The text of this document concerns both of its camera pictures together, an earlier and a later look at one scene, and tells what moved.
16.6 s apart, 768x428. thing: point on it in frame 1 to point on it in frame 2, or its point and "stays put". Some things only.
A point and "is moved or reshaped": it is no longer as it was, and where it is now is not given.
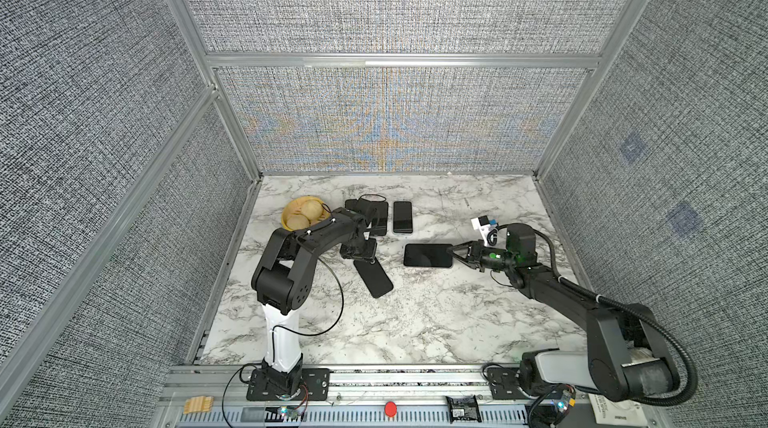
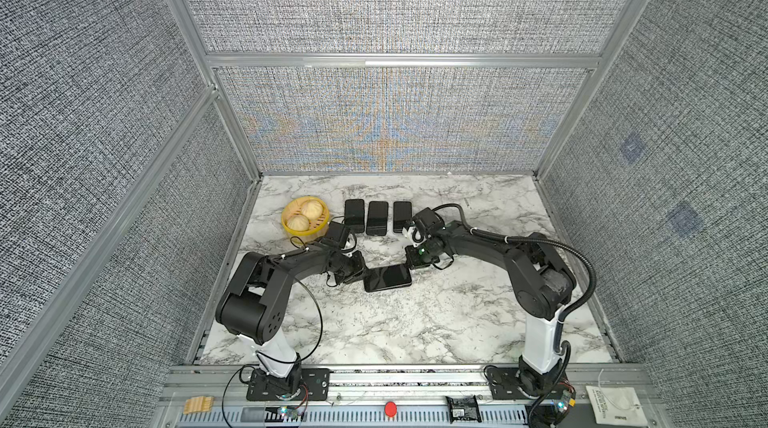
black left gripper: (369, 254) to (358, 257)
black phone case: (374, 277) is moved or reshaped
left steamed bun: (298, 222) stays put
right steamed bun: (312, 209) stays put
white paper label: (609, 412) stays put
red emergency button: (390, 409) stays put
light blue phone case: (402, 217) stays put
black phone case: (379, 224) stays put
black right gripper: (475, 254) to (409, 260)
